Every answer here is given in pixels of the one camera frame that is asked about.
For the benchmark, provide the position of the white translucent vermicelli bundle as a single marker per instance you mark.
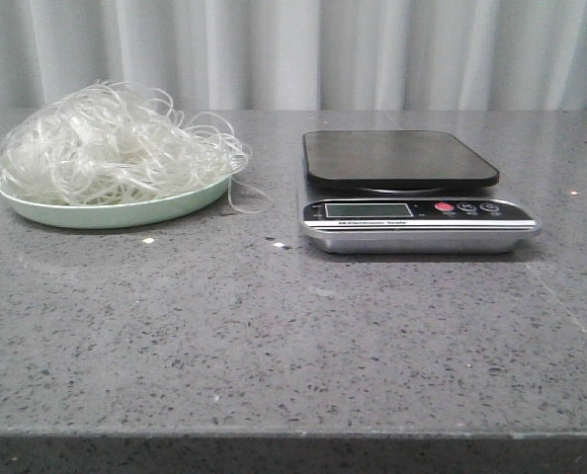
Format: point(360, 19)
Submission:
point(114, 143)

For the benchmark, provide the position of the black silver kitchen scale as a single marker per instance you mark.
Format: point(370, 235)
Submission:
point(404, 192)

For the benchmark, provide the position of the pale green round plate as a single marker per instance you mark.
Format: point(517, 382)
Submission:
point(119, 215)

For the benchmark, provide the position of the white pleated curtain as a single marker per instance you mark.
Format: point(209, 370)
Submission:
point(303, 55)

